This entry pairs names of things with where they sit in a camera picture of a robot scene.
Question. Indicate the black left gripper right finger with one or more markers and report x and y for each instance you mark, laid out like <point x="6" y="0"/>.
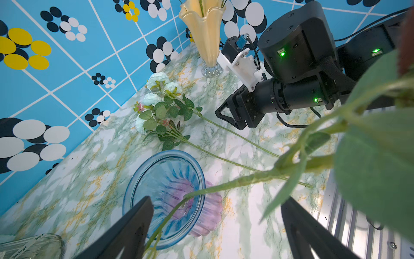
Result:
<point x="305" y="235"/>

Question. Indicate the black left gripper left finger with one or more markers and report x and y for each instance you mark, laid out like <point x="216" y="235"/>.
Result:
<point x="126" y="238"/>

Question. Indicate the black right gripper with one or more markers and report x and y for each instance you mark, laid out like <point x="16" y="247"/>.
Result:
<point x="243" y="108"/>

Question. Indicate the white blue flower stem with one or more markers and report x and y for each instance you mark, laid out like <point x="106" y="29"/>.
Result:
<point x="167" y="132"/>

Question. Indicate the purple blue glass vase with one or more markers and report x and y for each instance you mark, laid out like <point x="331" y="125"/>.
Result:
<point x="166" y="178"/>

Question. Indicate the clear ribbed glass vase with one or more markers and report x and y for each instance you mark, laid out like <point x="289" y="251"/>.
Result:
<point x="44" y="246"/>

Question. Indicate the white blue flower bunch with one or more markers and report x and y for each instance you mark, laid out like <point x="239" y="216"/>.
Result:
<point x="166" y="100"/>

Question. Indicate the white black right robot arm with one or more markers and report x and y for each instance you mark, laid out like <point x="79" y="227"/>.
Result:
<point x="296" y="64"/>

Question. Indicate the yellow fluted glass vase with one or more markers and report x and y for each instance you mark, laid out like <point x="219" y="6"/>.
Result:
<point x="203" y="19"/>

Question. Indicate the red rose stem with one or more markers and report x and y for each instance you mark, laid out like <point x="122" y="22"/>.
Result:
<point x="368" y="142"/>

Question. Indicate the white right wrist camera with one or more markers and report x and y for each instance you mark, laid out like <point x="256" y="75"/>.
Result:
<point x="239" y="56"/>

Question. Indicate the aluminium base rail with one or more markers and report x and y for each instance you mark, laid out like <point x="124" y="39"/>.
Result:
<point x="365" y="238"/>

